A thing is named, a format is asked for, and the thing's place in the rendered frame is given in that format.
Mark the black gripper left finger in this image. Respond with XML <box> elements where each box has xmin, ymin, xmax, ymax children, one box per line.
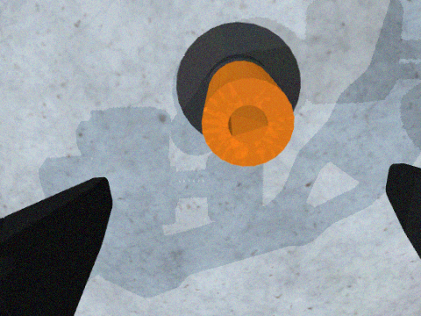
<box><xmin>0</xmin><ymin>176</ymin><xmax>113</xmax><ymax>316</ymax></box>

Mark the orange knob with d-shaped hole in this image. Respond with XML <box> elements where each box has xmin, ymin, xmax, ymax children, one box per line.
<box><xmin>201</xmin><ymin>61</ymin><xmax>295</xmax><ymax>166</ymax></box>

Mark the grey round pedestal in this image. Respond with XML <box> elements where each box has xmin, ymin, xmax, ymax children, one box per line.
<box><xmin>176</xmin><ymin>21</ymin><xmax>302</xmax><ymax>134</ymax></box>

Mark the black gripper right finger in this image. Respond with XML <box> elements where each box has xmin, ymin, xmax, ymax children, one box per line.
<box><xmin>385</xmin><ymin>164</ymin><xmax>421</xmax><ymax>259</ymax></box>

